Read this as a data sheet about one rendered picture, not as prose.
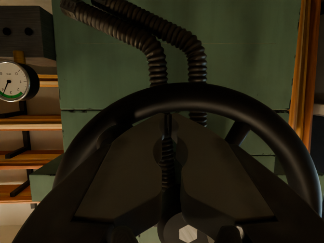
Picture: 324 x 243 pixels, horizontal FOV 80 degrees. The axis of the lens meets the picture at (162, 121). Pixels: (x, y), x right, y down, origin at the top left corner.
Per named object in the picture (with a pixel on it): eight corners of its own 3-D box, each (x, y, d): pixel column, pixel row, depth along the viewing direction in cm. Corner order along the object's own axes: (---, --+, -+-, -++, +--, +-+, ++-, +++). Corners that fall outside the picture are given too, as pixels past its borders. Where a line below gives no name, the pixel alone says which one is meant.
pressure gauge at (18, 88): (25, 47, 29) (31, 101, 30) (41, 52, 33) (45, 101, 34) (-18, 47, 29) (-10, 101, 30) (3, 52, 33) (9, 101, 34)
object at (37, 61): (37, 4, 31) (42, 57, 32) (73, 28, 43) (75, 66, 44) (-16, 4, 31) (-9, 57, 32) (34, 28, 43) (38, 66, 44)
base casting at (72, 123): (292, 110, 37) (288, 156, 38) (213, 98, 94) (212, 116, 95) (57, 110, 37) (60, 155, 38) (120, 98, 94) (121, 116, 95)
